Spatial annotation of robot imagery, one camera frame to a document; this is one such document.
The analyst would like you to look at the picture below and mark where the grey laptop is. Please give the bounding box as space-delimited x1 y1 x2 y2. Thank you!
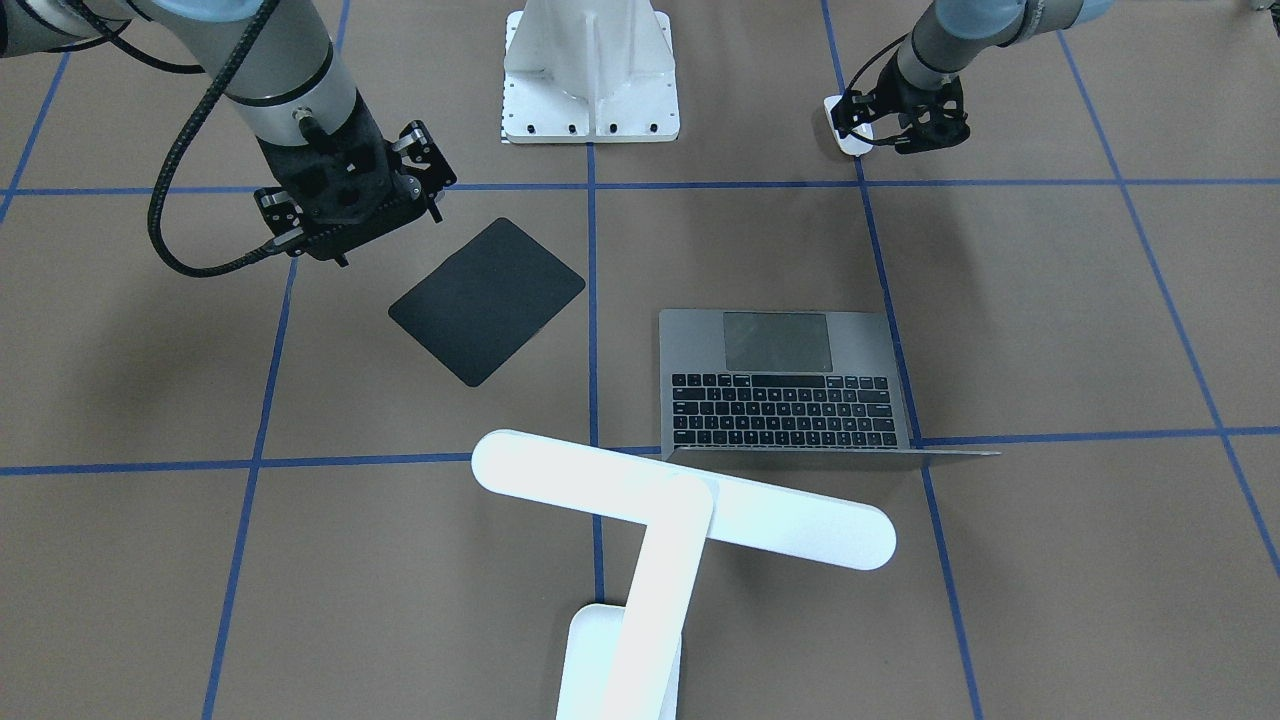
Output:
658 307 980 473

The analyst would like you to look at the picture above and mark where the black mouse pad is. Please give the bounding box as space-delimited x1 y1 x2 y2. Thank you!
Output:
388 217 586 387

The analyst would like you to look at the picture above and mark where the white desk lamp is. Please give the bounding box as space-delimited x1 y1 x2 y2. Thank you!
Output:
471 429 897 719

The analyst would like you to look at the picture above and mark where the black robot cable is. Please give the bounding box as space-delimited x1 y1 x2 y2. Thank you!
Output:
60 0 306 279
838 29 911 101

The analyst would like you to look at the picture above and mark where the white computer mouse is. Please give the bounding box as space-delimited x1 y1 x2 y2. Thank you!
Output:
823 95 876 159

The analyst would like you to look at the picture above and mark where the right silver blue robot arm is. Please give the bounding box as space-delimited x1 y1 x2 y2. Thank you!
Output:
3 1 457 278

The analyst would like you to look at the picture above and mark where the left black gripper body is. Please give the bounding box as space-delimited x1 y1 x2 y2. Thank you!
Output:
829 72 972 155

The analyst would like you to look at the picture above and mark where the white camera mast base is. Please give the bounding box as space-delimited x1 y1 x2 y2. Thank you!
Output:
500 1 681 143

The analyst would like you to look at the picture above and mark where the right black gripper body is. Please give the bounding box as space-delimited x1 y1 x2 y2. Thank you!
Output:
253 96 457 266

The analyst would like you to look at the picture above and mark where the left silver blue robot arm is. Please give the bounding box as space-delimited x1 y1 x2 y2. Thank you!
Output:
824 1 1112 158

